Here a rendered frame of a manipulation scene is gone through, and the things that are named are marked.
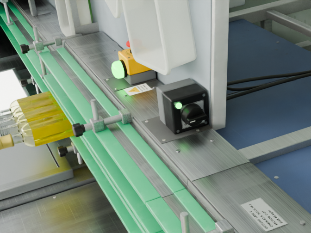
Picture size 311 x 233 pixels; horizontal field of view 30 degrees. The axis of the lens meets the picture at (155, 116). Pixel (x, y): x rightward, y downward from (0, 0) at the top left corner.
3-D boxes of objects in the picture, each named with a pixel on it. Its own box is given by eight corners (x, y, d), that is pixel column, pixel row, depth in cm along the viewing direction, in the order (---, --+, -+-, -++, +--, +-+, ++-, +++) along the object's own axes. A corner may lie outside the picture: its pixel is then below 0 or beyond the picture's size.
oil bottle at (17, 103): (77, 99, 183) (10, 117, 177) (74, 83, 180) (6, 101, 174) (82, 106, 178) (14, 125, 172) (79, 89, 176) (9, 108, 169)
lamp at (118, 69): (121, 73, 147) (110, 76, 146) (119, 57, 145) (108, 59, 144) (128, 79, 143) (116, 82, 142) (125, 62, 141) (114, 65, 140)
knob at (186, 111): (201, 119, 119) (209, 126, 117) (182, 125, 118) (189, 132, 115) (200, 100, 117) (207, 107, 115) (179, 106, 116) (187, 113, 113)
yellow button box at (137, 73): (147, 69, 151) (121, 76, 148) (144, 42, 147) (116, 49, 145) (158, 78, 145) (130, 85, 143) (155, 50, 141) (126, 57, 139)
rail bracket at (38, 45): (65, 70, 186) (27, 80, 182) (55, 20, 178) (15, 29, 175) (68, 73, 184) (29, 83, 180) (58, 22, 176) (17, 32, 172)
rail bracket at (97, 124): (128, 116, 132) (71, 132, 128) (124, 87, 129) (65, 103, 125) (134, 123, 129) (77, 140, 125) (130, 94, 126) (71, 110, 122)
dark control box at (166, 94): (194, 109, 128) (159, 119, 125) (191, 76, 124) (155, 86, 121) (211, 124, 121) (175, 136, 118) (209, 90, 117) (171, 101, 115)
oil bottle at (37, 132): (94, 120, 168) (21, 141, 162) (90, 103, 166) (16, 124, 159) (100, 129, 164) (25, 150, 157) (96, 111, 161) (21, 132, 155)
